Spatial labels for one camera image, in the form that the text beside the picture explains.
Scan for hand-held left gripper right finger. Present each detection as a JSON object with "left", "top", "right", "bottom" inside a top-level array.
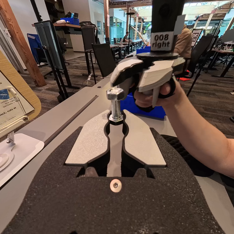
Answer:
[{"left": 121, "top": 110, "right": 167, "bottom": 177}]

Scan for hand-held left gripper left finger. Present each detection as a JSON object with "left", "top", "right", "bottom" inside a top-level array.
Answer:
[{"left": 65, "top": 110, "right": 112, "bottom": 177}]

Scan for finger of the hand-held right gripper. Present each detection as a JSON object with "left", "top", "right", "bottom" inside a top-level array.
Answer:
[
  {"left": 111, "top": 59, "right": 147, "bottom": 95},
  {"left": 137, "top": 60, "right": 175, "bottom": 93}
]

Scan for blue plastic bin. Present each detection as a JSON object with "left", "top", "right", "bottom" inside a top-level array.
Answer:
[
  {"left": 120, "top": 92, "right": 166, "bottom": 119},
  {"left": 136, "top": 46, "right": 151, "bottom": 54},
  {"left": 60, "top": 17, "right": 80, "bottom": 25}
]

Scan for silver hex bolt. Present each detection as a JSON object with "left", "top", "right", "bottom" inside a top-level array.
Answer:
[{"left": 109, "top": 100, "right": 124, "bottom": 126}]

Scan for person's right forearm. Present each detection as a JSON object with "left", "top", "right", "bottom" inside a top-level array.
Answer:
[{"left": 163, "top": 86, "right": 234, "bottom": 178}]

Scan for person's right hand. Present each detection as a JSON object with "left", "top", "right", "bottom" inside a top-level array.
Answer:
[{"left": 134, "top": 76, "right": 187, "bottom": 112}]

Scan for black foam pad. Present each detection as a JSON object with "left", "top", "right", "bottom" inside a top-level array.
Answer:
[{"left": 162, "top": 134, "right": 214, "bottom": 178}]

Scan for black floor lamp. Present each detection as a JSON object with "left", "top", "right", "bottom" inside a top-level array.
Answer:
[{"left": 125, "top": 12, "right": 136, "bottom": 55}]

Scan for tag sign board on stand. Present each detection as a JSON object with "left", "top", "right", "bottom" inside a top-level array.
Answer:
[{"left": 191, "top": 28, "right": 204, "bottom": 49}]

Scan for black mesh office chair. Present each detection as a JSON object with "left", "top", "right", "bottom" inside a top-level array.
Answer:
[{"left": 183, "top": 35, "right": 220, "bottom": 96}]

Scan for white page holder bar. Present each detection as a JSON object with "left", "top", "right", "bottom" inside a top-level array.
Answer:
[{"left": 0, "top": 117, "right": 29, "bottom": 138}]

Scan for dark monitor on stand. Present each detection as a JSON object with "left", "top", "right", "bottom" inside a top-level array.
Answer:
[{"left": 34, "top": 20, "right": 81, "bottom": 103}]

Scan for blue jacket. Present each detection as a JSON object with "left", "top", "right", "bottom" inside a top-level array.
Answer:
[{"left": 27, "top": 33, "right": 43, "bottom": 64}]

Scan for wooden post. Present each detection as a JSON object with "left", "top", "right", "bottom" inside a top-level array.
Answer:
[
  {"left": 103, "top": 0, "right": 110, "bottom": 39},
  {"left": 0, "top": 0, "right": 47, "bottom": 88}
]

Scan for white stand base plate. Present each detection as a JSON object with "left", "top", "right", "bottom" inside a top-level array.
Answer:
[{"left": 0, "top": 133, "right": 45, "bottom": 188}]

